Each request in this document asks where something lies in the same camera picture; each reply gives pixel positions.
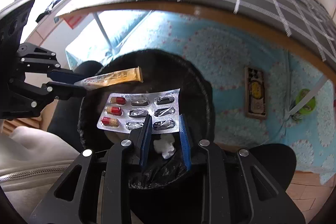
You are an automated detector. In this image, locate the white zip jacket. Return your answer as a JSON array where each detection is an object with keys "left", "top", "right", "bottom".
[{"left": 0, "top": 126, "right": 82, "bottom": 214}]

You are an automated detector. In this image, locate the dark cloth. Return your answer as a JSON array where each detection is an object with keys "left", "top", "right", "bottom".
[{"left": 36, "top": 0, "right": 69, "bottom": 22}]

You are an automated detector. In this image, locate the black lined trash bin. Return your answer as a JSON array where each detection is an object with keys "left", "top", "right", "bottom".
[{"left": 78, "top": 49, "right": 217, "bottom": 214}]

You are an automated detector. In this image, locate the white crumpled tissue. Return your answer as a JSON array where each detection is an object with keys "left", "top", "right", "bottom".
[{"left": 153, "top": 135, "right": 176, "bottom": 160}]

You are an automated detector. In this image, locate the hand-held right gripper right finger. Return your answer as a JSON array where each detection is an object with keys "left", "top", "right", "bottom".
[{"left": 179, "top": 113, "right": 306, "bottom": 224}]

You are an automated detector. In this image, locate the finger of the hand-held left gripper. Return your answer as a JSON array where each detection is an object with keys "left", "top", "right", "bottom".
[
  {"left": 0, "top": 79, "right": 88, "bottom": 119},
  {"left": 16, "top": 43, "right": 85, "bottom": 83}
]

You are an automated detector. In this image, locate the wooden table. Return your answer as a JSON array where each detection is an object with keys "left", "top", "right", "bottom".
[{"left": 56, "top": 1, "right": 336, "bottom": 79}]

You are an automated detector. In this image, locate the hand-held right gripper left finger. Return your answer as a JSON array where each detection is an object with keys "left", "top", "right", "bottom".
[{"left": 30, "top": 114, "right": 153, "bottom": 224}]

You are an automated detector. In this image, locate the white table leg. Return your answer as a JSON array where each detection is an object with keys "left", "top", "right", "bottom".
[
  {"left": 93, "top": 13, "right": 114, "bottom": 57},
  {"left": 288, "top": 76, "right": 332, "bottom": 119}
]

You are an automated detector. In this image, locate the green can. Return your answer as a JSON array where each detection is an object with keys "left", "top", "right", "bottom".
[{"left": 295, "top": 88, "right": 316, "bottom": 112}]

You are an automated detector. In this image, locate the blue floral floor mat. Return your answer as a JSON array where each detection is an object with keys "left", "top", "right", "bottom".
[{"left": 65, "top": 10, "right": 336, "bottom": 185}]

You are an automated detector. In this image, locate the brown printed flat board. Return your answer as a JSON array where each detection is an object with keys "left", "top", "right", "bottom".
[{"left": 244, "top": 66, "right": 269, "bottom": 120}]

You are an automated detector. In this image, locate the red striped paper tag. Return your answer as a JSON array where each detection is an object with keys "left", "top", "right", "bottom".
[{"left": 63, "top": 16, "right": 85, "bottom": 29}]

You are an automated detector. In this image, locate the orange wrapper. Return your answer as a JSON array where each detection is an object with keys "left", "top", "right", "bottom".
[{"left": 73, "top": 67, "right": 144, "bottom": 88}]

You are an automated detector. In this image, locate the silver capsule blister pack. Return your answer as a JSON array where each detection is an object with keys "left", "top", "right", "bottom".
[{"left": 97, "top": 88, "right": 181, "bottom": 134}]

